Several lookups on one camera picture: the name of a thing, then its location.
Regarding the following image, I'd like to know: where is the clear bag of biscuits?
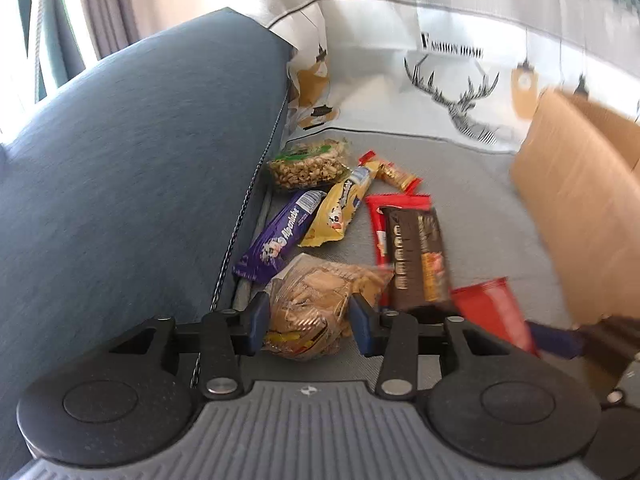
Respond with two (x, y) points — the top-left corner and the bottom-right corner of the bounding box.
(262, 254), (393, 361)

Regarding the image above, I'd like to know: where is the grey curtain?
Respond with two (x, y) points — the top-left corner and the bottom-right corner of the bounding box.
(72, 0), (136, 58)

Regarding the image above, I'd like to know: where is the grey corrugated hose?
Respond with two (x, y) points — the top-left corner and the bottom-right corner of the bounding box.
(30, 0), (53, 101)

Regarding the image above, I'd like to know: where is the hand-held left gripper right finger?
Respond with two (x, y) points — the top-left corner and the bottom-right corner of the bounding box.
(349, 292), (521, 402)

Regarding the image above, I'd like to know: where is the cardboard box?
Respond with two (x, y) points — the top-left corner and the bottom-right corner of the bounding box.
(510, 87), (640, 381)

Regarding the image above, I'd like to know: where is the green label bag of nuts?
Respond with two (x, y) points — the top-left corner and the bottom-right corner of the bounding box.
(267, 139), (352, 191)

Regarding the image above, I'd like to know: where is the long red snack packet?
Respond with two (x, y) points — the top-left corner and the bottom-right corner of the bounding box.
(365, 194), (432, 308)

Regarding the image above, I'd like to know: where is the small red gold snack bar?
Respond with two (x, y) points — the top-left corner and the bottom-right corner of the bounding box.
(359, 150), (422, 195)

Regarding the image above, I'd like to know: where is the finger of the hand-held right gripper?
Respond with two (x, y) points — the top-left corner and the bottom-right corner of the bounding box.
(525, 310), (640, 361)

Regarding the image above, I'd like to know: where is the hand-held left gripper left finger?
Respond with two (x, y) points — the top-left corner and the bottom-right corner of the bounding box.
(107, 291), (271, 401)

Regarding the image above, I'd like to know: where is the brown chocolate biscuit packet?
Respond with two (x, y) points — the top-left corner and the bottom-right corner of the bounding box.
(381, 205), (453, 311)

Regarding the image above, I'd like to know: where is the yellow snack packet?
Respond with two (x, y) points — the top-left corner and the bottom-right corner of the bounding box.
(299, 162), (373, 248)

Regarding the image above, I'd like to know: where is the purple snack packet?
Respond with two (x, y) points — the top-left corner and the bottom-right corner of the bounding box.
(234, 190), (327, 285)

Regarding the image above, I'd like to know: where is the grey deer print sofa cover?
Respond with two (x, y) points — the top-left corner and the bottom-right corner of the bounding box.
(230, 0), (640, 386)

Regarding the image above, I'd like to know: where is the blue grey sofa cushion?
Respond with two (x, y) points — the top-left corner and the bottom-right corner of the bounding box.
(0, 7), (298, 461)

